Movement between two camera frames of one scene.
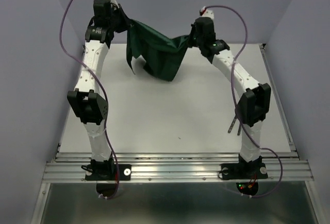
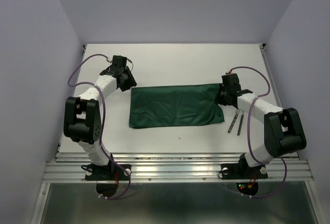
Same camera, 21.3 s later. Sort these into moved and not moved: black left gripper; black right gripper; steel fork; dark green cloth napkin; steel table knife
Moved: dark green cloth napkin; black right gripper; black left gripper
Not moved: steel table knife; steel fork
